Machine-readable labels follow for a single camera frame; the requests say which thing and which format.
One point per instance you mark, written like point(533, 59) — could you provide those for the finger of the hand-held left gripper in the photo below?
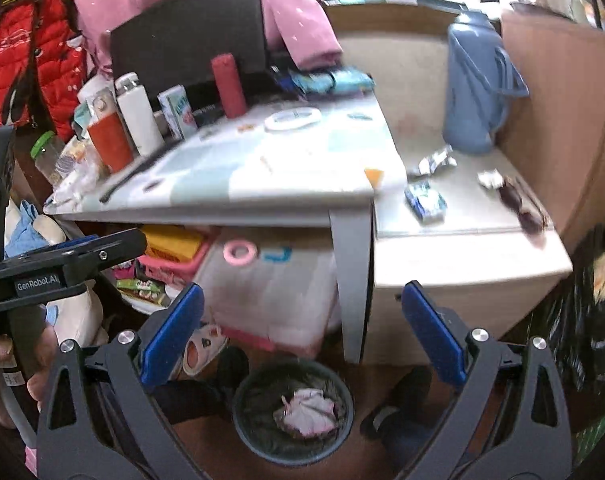
point(110, 250)

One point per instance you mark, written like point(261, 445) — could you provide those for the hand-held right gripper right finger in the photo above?
point(432, 325)

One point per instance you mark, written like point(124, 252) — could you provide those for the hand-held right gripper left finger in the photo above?
point(175, 320)

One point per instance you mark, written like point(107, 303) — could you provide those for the dark round trash bin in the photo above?
point(252, 430)

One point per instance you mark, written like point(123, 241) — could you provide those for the dark sunglasses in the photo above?
point(524, 210)

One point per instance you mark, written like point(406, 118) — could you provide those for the silver foil wrapper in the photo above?
point(432, 162)

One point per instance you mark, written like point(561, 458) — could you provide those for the person's left hand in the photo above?
point(45, 365)

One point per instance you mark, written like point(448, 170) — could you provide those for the pink and white slipper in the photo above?
point(202, 352)

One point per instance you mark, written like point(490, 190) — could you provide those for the green snack packet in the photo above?
point(140, 287)

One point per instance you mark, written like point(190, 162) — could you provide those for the pink basket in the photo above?
point(172, 271)

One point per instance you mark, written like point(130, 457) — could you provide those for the white drawer cabinet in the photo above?
point(457, 280)

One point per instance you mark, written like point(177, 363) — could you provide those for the blue cloth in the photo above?
point(25, 232)

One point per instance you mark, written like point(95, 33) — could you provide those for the green-lidded clear jar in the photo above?
point(47, 157)

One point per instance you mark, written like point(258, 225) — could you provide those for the yellow basket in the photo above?
point(175, 242)

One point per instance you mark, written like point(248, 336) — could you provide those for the black stick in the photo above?
point(127, 180)

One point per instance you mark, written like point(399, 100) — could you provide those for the clear plastic bag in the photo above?
point(75, 182)

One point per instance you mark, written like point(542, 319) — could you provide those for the black shoe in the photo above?
point(397, 400)

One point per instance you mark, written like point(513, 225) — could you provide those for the pink storage box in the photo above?
point(267, 295)

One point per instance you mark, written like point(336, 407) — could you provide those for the orange-red cup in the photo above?
point(111, 142)

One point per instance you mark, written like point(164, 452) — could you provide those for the blue snack packet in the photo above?
point(425, 202)

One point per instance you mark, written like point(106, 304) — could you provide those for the red padded jacket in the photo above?
point(47, 60)

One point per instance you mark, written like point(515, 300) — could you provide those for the white bottle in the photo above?
point(138, 115)

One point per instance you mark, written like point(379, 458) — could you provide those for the black garbage bag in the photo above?
point(582, 320)

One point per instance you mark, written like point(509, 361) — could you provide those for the pink tissue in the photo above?
point(307, 410)

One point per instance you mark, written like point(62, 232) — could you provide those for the green and white carton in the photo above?
point(178, 112)

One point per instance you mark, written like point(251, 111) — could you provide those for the grey desk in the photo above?
point(262, 170)

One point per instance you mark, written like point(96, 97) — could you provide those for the red cylinder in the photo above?
point(230, 85)

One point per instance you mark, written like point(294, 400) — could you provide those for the black monitor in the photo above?
point(182, 35)

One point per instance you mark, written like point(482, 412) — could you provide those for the blue thermos jug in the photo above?
point(475, 90)

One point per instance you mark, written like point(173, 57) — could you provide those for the wooden cabinet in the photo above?
point(562, 110)

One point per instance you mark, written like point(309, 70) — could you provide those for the teal packet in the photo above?
point(327, 81)

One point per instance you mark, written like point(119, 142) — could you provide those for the pink cloth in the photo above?
point(297, 20)

